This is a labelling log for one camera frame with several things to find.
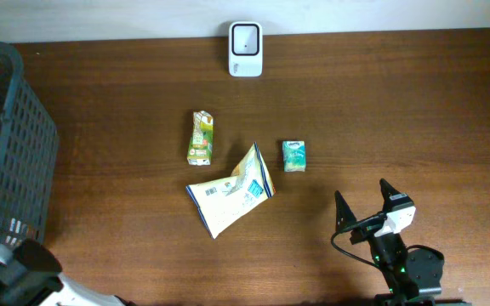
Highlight colourful items inside basket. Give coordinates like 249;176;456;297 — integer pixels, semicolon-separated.
3;218;37;247

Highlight white barcode scanner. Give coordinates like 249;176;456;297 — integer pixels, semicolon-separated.
228;21;264;77

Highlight small green tissue pack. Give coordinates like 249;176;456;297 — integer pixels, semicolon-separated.
282;140;306;172

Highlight dark grey plastic basket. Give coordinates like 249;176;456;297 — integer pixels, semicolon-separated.
0;42;59;248

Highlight yellow white snack bag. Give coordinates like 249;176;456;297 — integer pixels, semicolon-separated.
185;142;276;240

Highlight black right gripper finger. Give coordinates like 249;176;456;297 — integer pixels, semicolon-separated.
334;190;356;233
379;178;407;211

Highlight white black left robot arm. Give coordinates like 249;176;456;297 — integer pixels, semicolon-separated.
0;239;132;306

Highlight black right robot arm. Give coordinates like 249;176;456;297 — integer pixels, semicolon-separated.
330;178;445;305

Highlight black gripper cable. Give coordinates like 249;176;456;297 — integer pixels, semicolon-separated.
330;212;389;269

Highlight green white juice carton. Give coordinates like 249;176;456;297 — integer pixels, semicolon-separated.
187;110;214;166

